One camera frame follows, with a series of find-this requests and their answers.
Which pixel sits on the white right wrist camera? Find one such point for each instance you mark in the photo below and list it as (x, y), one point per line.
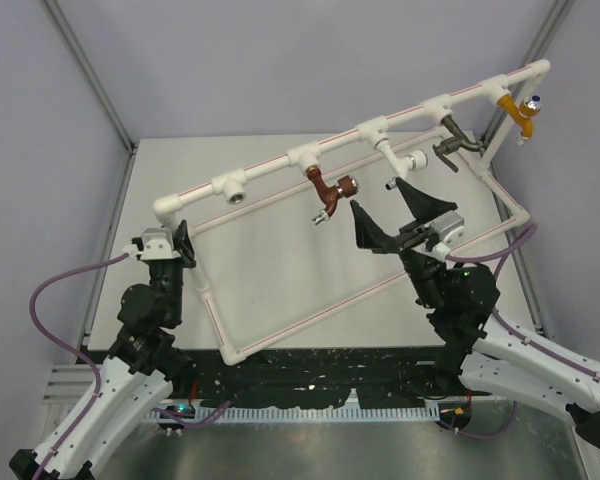
(445, 233)

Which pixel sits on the white slotted cable duct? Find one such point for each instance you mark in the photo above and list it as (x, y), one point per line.
(349, 413)

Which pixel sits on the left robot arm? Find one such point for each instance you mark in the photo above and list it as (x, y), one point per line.
(141, 368)

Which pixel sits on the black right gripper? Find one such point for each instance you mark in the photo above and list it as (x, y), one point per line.
(370, 234)

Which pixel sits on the dark grey lever faucet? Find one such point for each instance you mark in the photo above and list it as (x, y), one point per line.
(457, 141)

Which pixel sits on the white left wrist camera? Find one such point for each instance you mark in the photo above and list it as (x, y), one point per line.
(154, 244)

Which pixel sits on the white PVC pipe frame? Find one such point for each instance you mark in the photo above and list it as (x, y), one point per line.
(231, 185)

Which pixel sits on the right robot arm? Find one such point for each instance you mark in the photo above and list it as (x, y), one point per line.
(482, 350)

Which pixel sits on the white water faucet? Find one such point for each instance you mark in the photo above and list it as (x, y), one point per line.
(401, 166)

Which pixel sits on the orange yellow water faucet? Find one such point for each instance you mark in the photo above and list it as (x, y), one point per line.
(522, 114)

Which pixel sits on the grey aluminium frame post left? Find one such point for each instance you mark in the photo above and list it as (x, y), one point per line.
(70, 39)

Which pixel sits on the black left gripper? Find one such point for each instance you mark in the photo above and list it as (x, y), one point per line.
(184, 246)

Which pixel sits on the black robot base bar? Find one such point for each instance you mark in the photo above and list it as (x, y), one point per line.
(318, 378)

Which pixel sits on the brown red water faucet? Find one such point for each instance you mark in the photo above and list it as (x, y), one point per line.
(345, 187)

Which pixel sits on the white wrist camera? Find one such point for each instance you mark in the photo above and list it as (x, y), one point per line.
(445, 233)
(154, 244)

